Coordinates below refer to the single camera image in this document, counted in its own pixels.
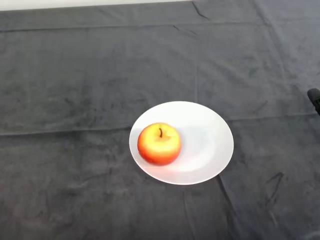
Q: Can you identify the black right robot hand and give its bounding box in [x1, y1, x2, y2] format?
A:
[306, 87, 320, 117]

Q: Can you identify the red yellow apple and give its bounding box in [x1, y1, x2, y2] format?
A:
[137, 122, 182, 167]

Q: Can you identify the white round plate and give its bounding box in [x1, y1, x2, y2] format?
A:
[128, 100, 235, 186]

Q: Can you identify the black cloth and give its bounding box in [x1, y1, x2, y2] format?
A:
[0, 0, 320, 240]

